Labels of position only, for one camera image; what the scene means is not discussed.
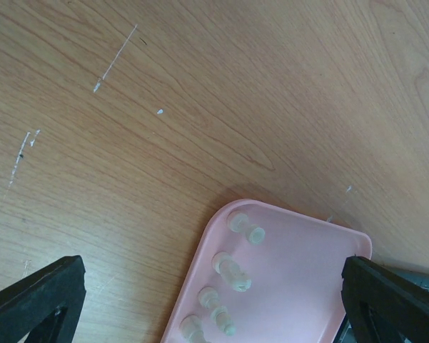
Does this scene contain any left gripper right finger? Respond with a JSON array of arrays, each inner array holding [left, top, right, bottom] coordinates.
[[341, 256, 429, 342]]

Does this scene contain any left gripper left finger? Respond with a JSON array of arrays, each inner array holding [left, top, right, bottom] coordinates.
[[0, 255, 86, 342]]

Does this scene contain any white queen piece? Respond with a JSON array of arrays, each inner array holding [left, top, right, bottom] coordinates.
[[179, 315, 208, 343]]

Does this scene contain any white knight piece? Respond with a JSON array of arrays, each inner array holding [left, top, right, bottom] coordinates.
[[211, 252, 252, 292]]

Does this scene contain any white bishop piece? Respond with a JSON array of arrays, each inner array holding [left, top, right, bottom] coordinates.
[[198, 287, 236, 337]]

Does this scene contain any white rook piece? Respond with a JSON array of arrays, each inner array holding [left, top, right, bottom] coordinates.
[[227, 211, 266, 246]]

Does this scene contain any black white chessboard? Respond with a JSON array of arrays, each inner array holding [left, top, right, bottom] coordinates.
[[333, 267, 429, 343]]

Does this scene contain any pink plastic tray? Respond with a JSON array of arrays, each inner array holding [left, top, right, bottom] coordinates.
[[162, 199, 372, 342]]

